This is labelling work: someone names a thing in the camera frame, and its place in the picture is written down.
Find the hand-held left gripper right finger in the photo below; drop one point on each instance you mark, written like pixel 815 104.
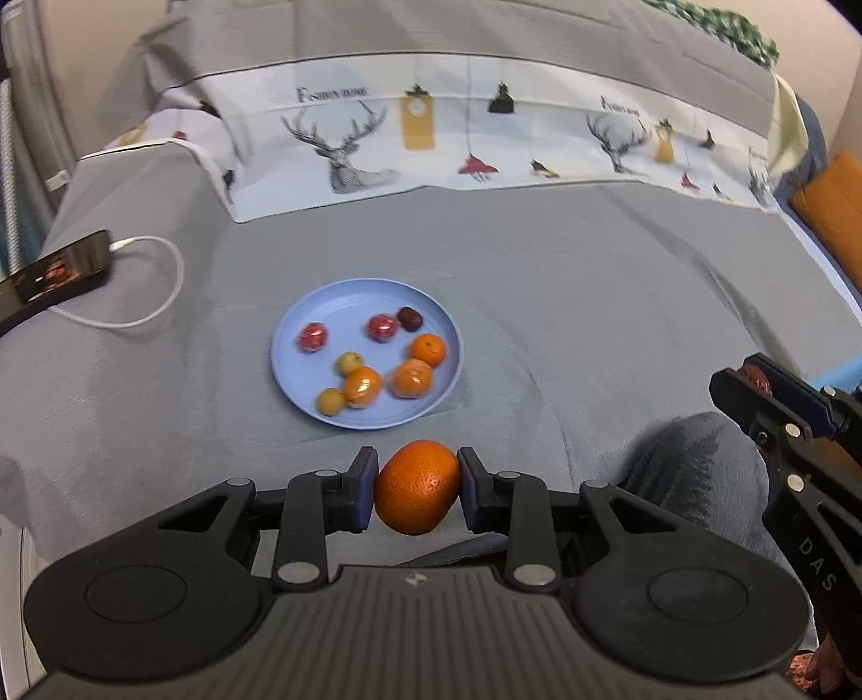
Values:
pixel 467 488

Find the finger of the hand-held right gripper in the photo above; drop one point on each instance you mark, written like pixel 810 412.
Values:
pixel 741 404
pixel 805 397

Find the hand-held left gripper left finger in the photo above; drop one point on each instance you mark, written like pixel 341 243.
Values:
pixel 368 486

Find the dark red date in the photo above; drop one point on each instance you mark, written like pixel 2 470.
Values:
pixel 409 318
pixel 755 377

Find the large bare orange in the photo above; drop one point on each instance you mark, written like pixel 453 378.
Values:
pixel 417 488

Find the small yellow fruit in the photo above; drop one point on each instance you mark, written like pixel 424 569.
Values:
pixel 331 401
pixel 350 363

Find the plastic-wrapped orange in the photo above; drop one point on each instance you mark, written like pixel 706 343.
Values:
pixel 363 386
pixel 412 378

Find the small bare orange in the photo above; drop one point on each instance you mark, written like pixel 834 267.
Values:
pixel 428 350

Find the red fruit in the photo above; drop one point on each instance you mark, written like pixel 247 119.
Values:
pixel 382 326
pixel 313 336

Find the blue plate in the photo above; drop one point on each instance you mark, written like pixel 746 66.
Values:
pixel 316 306

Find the person's grey trouser leg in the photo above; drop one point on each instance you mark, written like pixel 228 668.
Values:
pixel 700 478

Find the blue cloth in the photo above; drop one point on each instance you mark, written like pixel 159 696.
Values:
pixel 818 269

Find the orange cushion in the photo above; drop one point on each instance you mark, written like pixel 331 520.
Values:
pixel 832 202

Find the deer printed white cloth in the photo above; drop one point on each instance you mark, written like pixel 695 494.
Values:
pixel 485 134

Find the green knitted blanket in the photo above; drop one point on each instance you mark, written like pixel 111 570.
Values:
pixel 727 27

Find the black smartphone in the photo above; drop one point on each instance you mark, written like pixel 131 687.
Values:
pixel 60 266

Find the white striped cloth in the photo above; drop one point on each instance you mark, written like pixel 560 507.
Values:
pixel 20 182

